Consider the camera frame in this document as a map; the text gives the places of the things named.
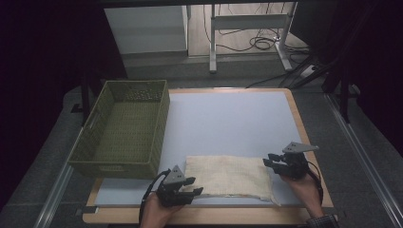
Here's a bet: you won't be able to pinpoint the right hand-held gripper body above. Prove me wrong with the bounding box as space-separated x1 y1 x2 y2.
272 141 320 181

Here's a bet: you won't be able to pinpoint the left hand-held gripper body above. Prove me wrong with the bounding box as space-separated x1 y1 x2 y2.
156 164 195 209

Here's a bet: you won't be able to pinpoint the cream cloth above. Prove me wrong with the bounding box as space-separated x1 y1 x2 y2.
182 154 282 207

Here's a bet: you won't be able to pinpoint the green woven basket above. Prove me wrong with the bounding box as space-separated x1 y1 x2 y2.
67 79 171 181

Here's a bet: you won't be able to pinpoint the person's left hand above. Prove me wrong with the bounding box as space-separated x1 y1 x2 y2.
140 190 185 228

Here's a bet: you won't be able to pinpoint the person's right hand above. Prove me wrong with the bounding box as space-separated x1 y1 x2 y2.
279 170 325 220

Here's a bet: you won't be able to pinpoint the wooden table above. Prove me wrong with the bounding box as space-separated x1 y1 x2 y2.
82 87 339 226

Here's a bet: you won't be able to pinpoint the pale blue table mat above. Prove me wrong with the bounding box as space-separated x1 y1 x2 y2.
94 90 323 209

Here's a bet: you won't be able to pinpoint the black stand leg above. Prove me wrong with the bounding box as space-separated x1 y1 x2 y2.
322 56 361 124
70 75 100 127

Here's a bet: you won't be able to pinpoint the white power strip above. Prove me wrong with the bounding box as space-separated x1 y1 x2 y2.
298 64 318 80

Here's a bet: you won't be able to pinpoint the white cabinet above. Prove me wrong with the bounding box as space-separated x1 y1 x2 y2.
104 4 190 60

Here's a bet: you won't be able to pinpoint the left hand-held gripper black cable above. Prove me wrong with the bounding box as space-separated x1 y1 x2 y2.
138 168 172 228

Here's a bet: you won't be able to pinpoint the hand-held gripper black cable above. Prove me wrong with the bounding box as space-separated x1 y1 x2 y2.
138 168 172 228
304 161 325 206

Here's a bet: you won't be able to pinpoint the right hand-held gripper black cable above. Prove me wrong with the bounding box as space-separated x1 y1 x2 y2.
304 161 325 206

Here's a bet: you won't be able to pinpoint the metal floor rail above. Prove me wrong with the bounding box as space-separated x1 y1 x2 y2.
32 126 86 228
323 92 403 228

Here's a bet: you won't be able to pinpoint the coiled black floor cables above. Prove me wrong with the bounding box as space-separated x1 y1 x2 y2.
202 2 311 55

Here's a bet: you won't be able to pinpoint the white desk frame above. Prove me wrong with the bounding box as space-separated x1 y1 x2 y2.
208 1 299 75

